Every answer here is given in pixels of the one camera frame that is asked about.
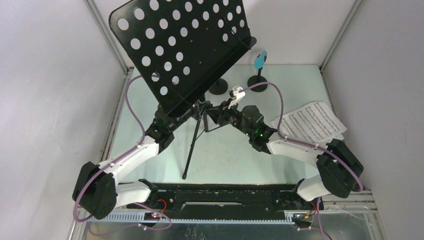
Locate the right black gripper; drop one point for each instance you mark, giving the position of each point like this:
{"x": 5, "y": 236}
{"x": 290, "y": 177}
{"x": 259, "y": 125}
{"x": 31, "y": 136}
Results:
{"x": 220, "y": 114}

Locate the sheet music page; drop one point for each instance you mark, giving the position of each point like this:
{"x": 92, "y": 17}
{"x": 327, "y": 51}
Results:
{"x": 312, "y": 127}
{"x": 318, "y": 107}

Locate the black music stand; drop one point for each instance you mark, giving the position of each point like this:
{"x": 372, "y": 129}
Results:
{"x": 182, "y": 47}

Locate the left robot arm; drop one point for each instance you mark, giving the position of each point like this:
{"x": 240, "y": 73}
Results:
{"x": 99, "y": 188}

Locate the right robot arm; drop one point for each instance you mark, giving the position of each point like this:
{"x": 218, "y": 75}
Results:
{"x": 338, "y": 168}

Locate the right black microphone stand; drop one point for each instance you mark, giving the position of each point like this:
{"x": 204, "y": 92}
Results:
{"x": 256, "y": 79}

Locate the blue toy microphone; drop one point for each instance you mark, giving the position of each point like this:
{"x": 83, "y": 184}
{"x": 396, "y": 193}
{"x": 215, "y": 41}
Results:
{"x": 260, "y": 60}

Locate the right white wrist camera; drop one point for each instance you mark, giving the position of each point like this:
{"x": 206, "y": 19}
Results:
{"x": 236, "y": 95}

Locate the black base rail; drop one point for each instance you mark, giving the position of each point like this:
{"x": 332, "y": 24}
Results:
{"x": 229, "y": 202}

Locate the aluminium frame rail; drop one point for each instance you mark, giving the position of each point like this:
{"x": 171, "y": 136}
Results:
{"x": 351, "y": 218}

